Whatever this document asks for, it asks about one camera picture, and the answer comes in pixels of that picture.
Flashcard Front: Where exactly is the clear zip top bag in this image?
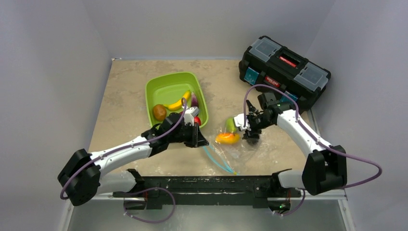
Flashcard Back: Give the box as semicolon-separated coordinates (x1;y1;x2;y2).
204;124;279;176

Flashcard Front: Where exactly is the aluminium frame rail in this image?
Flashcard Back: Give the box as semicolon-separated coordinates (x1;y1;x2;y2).
61;176;354;231

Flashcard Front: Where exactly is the green plastic tray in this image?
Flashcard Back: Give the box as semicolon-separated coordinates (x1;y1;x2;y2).
145;72;209;128

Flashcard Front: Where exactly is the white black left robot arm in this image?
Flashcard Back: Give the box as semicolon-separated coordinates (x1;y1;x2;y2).
57;113;209;206

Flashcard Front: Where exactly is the dark fake fruit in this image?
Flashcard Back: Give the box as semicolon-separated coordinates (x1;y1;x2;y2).
246;135;260;146

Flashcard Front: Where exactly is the red fake apple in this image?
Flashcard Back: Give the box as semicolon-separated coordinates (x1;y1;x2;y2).
194;116;202;126

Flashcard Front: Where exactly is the black toolbox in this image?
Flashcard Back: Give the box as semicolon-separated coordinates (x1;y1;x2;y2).
238;36;331;112

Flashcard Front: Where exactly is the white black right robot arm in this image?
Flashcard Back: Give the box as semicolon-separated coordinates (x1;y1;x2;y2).
234;92;347;196

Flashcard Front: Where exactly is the purple fake eggplant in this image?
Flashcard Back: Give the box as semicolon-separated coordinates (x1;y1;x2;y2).
190;92;199;107

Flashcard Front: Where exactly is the green fake pear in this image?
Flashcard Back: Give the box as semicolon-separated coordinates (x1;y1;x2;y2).
225;117;237;133

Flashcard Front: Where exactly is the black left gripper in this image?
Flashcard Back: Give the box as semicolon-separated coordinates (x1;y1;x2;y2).
168;121;208;148

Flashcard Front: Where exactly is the orange fake mango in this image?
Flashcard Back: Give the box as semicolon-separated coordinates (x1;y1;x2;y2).
215;132;240;144

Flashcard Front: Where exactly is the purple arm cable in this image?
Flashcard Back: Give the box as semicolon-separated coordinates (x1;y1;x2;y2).
243;84;383;218
59;97;189;224

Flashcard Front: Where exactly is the brown fake kiwi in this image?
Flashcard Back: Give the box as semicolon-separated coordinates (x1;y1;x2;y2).
153;104;167;121

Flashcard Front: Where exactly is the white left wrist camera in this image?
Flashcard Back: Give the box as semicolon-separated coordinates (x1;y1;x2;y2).
183;107;200;125

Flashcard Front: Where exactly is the yellow fake banana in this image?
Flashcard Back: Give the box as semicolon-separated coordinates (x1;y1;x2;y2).
163;90;191;111

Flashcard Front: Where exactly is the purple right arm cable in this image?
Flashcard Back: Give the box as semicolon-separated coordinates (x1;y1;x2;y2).
243;84;383;218

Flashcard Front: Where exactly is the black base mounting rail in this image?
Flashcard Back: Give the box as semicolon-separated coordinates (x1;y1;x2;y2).
113;169;302;212

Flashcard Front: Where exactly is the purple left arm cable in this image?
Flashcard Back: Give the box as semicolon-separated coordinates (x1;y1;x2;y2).
59;97;189;224

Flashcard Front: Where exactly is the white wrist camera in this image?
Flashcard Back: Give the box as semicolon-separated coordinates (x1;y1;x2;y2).
233;114;251;131
183;107;200;125

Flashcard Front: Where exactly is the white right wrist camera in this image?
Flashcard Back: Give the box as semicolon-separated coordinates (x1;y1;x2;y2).
233;114;251;131

